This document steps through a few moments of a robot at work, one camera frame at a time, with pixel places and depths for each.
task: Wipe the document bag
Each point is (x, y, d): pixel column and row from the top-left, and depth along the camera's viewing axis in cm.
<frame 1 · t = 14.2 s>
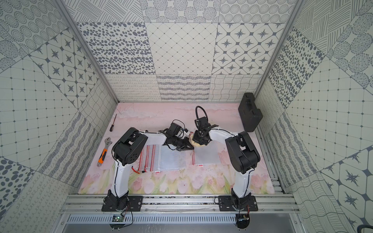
left hand: (196, 153, 91), fingers closed
right hand: (195, 142, 96), fingers closed
mesh document bag: (170, 159, 92), on the table
mesh document bag 2: (142, 167, 87), on the table
black plastic case: (251, 116, 92), point 18 cm above the table

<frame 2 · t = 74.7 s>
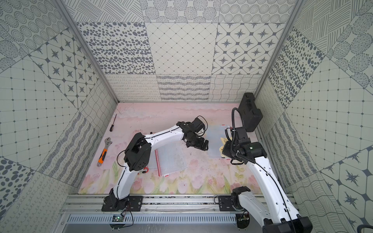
left hand: (207, 150, 86), fingers open
right hand: (227, 153, 76), fingers closed
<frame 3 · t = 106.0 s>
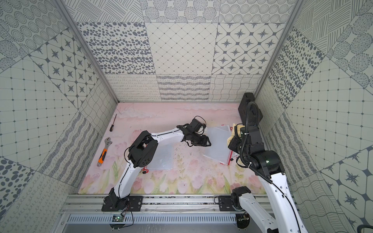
left hand: (213, 148, 89), fingers open
right hand: (233, 143, 69), fingers closed
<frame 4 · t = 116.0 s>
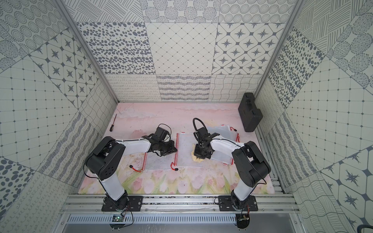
left hand: (180, 152, 90), fingers closed
right hand: (197, 158, 89), fingers closed
